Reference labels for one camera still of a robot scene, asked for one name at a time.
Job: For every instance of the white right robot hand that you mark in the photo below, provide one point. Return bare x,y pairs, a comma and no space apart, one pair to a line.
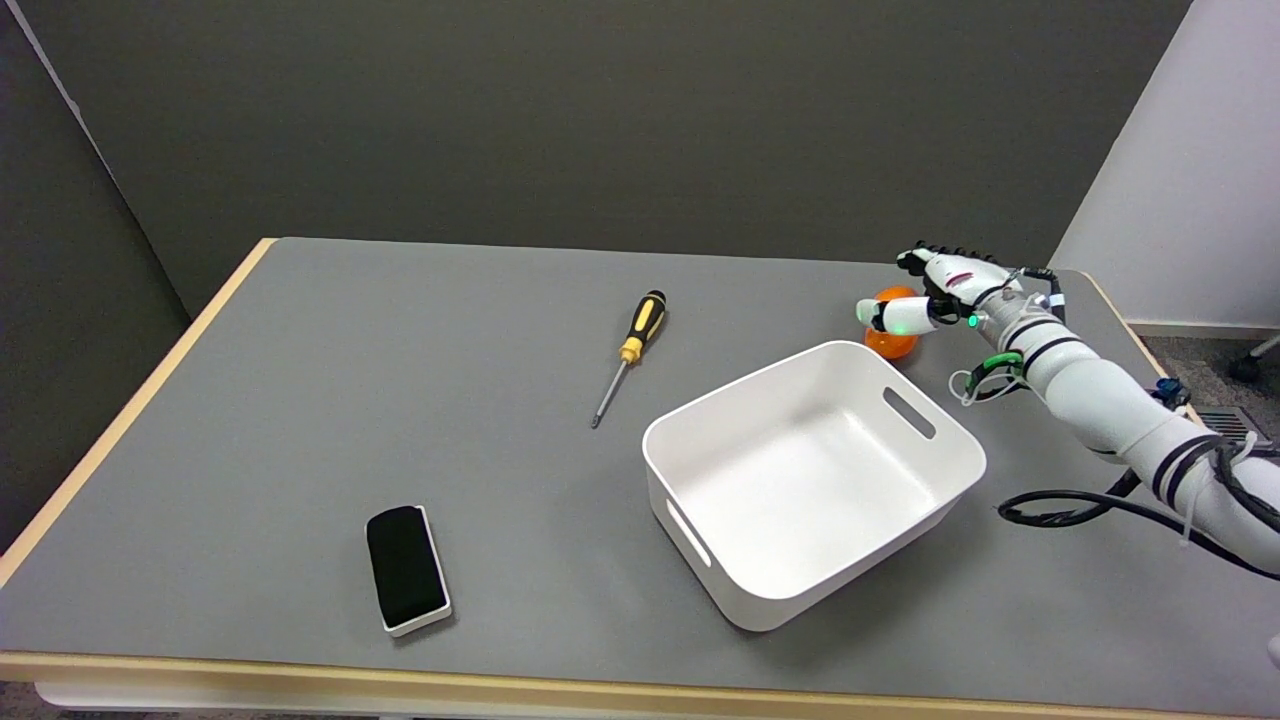
945,290

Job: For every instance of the orange mango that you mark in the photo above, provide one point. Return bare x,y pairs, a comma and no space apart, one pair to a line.
888,335

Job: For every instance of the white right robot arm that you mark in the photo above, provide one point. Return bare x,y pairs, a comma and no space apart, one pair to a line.
1120,415

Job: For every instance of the white plastic bin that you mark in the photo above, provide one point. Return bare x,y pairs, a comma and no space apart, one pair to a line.
812,480

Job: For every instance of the black chair caster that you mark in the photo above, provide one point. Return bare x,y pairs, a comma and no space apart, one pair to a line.
1245,368

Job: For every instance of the metal floor vent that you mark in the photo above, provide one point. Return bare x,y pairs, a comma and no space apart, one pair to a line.
1225,424

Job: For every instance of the yellow black screwdriver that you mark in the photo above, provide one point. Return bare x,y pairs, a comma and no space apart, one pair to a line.
630,355

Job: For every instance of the black whiteboard eraser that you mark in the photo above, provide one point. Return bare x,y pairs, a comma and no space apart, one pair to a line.
406,568

